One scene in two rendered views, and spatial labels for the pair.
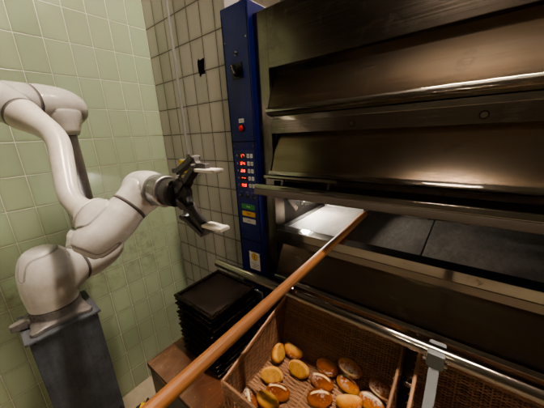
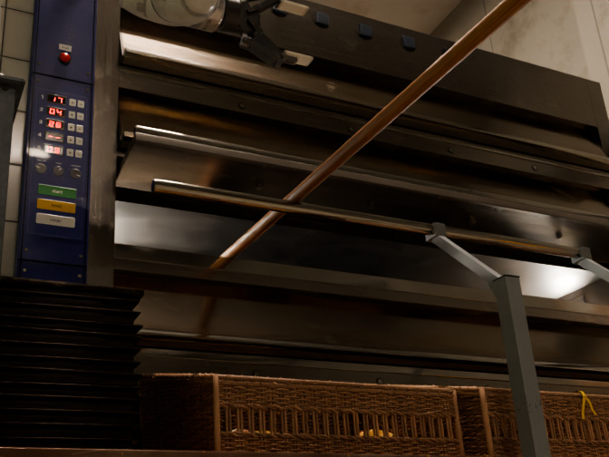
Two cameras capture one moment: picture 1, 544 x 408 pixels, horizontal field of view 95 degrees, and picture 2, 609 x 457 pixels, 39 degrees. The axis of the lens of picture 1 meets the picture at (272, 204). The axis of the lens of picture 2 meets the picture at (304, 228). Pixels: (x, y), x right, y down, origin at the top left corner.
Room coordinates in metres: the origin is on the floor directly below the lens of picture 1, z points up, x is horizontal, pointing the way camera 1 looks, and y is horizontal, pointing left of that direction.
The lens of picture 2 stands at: (-0.03, 1.59, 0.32)
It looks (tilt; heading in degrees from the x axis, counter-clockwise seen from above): 24 degrees up; 293
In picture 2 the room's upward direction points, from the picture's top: 4 degrees counter-clockwise
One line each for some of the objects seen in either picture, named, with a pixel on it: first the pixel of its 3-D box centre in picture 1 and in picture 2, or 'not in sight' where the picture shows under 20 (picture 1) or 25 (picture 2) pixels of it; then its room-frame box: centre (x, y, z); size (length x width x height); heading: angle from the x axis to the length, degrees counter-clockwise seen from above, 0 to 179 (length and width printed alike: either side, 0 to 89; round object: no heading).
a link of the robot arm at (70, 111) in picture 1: (79, 186); not in sight; (1.03, 0.80, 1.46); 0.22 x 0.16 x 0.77; 166
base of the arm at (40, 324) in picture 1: (50, 310); not in sight; (0.81, 0.86, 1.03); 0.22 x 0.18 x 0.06; 139
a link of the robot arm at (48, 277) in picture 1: (48, 274); not in sight; (0.84, 0.85, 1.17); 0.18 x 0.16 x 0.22; 166
